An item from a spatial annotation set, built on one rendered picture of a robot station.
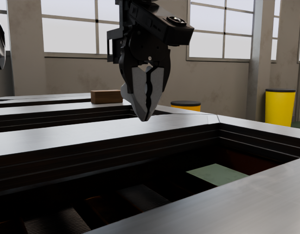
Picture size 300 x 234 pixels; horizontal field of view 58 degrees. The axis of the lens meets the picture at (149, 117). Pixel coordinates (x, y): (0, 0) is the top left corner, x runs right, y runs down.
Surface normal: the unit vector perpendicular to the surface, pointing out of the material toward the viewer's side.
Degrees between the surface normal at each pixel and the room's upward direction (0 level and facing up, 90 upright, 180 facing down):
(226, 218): 0
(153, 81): 90
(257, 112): 90
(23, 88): 90
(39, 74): 90
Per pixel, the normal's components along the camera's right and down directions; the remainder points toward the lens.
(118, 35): -0.82, 0.09
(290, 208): 0.00, -0.99
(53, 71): 0.51, 0.15
